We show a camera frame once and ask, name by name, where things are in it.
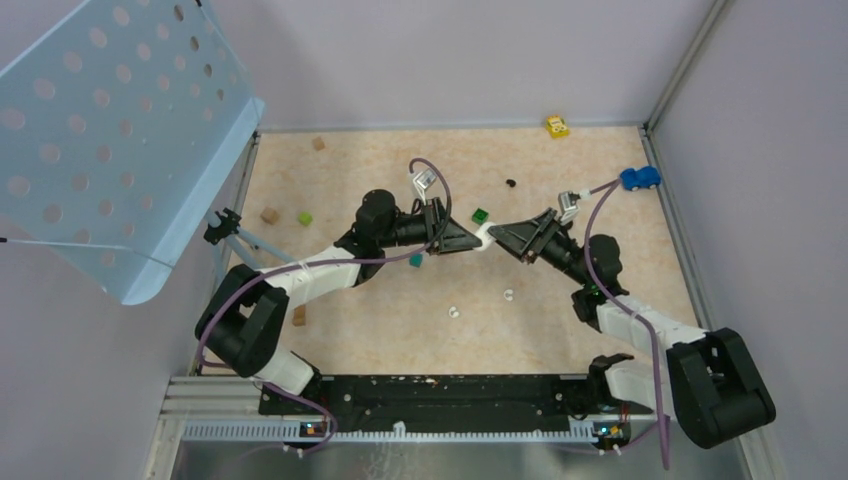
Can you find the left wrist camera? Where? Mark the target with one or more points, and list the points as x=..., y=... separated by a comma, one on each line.
x=422, y=181

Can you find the blue tripod stand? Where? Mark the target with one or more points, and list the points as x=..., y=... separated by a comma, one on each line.
x=224, y=227

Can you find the wooden block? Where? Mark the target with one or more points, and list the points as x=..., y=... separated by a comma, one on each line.
x=299, y=316

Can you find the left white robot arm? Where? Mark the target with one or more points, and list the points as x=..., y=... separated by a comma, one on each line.
x=243, y=322

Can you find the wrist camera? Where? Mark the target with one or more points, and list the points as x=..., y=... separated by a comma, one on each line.
x=569, y=206
x=422, y=181

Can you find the white earbud charging case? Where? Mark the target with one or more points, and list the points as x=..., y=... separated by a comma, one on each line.
x=484, y=236

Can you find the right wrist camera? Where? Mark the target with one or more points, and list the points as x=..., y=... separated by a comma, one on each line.
x=569, y=206

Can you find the blue perforated metal panel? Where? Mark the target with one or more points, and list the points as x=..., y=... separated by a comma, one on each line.
x=119, y=127

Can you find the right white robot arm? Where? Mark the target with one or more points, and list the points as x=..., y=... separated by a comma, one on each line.
x=705, y=381

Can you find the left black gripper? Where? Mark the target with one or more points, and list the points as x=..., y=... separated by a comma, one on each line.
x=456, y=239

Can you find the lime green cube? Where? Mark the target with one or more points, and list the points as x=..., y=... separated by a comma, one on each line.
x=304, y=218

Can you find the green lego brick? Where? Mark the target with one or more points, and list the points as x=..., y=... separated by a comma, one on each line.
x=480, y=216

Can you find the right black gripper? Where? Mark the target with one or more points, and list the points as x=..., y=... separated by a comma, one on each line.
x=516, y=238

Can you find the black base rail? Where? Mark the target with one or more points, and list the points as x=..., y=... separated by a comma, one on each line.
x=447, y=403

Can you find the blue toy car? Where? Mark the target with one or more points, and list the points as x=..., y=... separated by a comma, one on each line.
x=646, y=177

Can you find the yellow toy car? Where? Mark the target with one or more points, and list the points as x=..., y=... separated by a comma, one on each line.
x=556, y=127

